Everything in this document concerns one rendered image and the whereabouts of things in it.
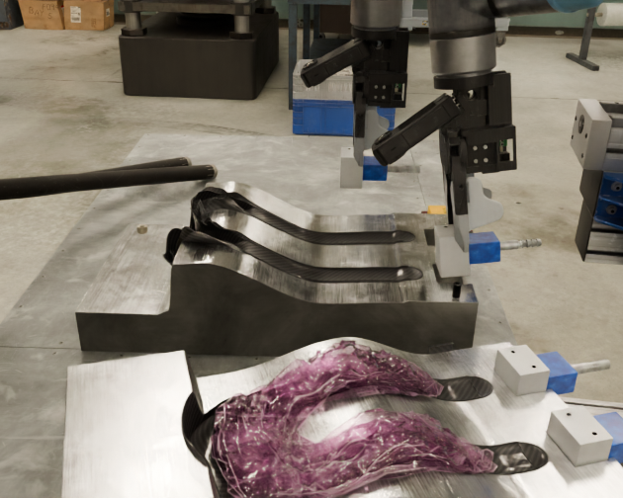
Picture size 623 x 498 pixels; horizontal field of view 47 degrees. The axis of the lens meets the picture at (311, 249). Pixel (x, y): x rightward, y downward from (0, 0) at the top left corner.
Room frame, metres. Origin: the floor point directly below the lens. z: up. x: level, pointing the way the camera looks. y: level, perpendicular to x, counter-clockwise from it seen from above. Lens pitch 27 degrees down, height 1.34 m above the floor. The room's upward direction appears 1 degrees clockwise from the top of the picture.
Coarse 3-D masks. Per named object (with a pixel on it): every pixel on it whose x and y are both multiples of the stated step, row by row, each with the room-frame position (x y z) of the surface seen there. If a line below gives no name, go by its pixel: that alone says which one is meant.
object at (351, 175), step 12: (348, 156) 1.09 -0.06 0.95; (372, 156) 1.13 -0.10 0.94; (348, 168) 1.08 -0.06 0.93; (360, 168) 1.08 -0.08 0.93; (372, 168) 1.09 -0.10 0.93; (384, 168) 1.09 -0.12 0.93; (396, 168) 1.10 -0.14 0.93; (408, 168) 1.10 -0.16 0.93; (348, 180) 1.08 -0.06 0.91; (360, 180) 1.08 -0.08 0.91; (372, 180) 1.09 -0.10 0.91; (384, 180) 1.09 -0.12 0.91
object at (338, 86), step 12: (300, 60) 4.45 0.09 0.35; (300, 72) 4.45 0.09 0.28; (348, 72) 4.43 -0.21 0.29; (300, 84) 4.07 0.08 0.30; (324, 84) 4.07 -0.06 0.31; (336, 84) 4.06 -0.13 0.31; (348, 84) 4.40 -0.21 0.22; (300, 96) 4.07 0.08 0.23; (312, 96) 4.07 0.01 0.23; (324, 96) 4.07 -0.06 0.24; (336, 96) 4.06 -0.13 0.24; (348, 96) 4.06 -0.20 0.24
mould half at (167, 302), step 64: (256, 192) 0.99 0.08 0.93; (128, 256) 0.91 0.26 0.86; (192, 256) 0.77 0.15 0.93; (320, 256) 0.87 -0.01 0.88; (384, 256) 0.87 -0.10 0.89; (128, 320) 0.75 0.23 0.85; (192, 320) 0.75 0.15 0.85; (256, 320) 0.75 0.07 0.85; (320, 320) 0.75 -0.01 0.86; (384, 320) 0.75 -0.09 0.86; (448, 320) 0.74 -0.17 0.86
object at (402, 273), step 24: (216, 192) 0.95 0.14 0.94; (192, 216) 0.93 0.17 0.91; (264, 216) 0.93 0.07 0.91; (168, 240) 0.88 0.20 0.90; (192, 240) 0.81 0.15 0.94; (216, 240) 0.80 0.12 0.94; (240, 240) 0.84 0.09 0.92; (312, 240) 0.93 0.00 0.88; (336, 240) 0.93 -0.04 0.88; (360, 240) 0.93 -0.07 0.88; (384, 240) 0.93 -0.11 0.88; (408, 240) 0.92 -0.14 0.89; (288, 264) 0.83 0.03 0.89
